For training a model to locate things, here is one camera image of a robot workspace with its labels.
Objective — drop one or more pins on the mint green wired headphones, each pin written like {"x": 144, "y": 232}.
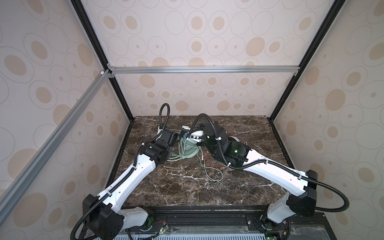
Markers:
{"x": 188, "y": 149}

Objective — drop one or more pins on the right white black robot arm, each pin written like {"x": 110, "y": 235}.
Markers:
{"x": 301, "y": 187}

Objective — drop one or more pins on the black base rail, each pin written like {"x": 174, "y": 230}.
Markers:
{"x": 154, "y": 223}

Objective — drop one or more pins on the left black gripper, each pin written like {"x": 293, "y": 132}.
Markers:
{"x": 171, "y": 149}

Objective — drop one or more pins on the black frame post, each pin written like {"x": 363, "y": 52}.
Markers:
{"x": 96, "y": 44}
{"x": 313, "y": 47}

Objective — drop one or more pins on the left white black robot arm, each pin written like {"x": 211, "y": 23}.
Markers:
{"x": 126, "y": 183}

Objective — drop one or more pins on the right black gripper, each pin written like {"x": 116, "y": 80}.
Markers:
{"x": 205, "y": 127}

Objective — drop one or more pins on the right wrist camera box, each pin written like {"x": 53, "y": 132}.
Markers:
{"x": 196, "y": 136}

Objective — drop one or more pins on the right black frame post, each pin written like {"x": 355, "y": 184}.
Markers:
{"x": 313, "y": 47}

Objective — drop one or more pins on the horizontal aluminium frame bar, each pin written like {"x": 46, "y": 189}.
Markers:
{"x": 202, "y": 70}

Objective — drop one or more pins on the left slanted aluminium frame bar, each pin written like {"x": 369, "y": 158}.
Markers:
{"x": 21, "y": 184}

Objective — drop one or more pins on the white black red-cabled headphones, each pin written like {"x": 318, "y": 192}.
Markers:
{"x": 230, "y": 151}

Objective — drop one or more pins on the left black frame post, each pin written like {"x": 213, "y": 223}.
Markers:
{"x": 96, "y": 44}

